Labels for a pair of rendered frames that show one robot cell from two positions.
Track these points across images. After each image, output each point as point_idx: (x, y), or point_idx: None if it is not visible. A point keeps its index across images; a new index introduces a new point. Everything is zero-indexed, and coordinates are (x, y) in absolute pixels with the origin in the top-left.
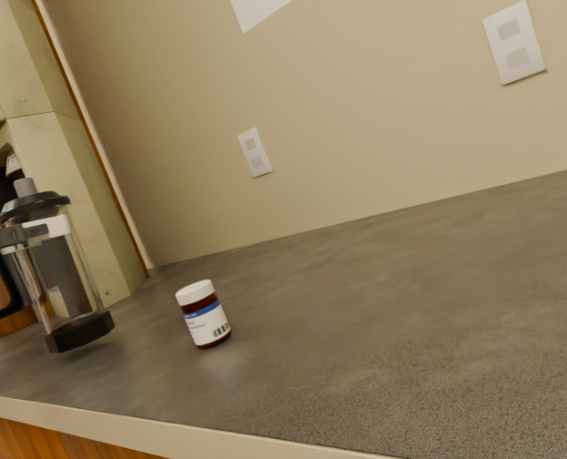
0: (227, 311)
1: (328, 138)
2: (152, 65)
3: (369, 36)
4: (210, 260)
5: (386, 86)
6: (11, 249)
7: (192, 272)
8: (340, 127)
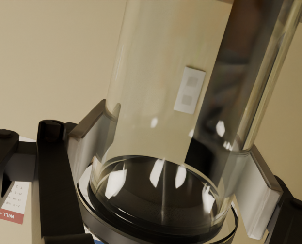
0: None
1: (111, 56)
2: (242, 225)
3: (38, 97)
4: None
5: (43, 60)
6: (258, 180)
7: None
8: (94, 57)
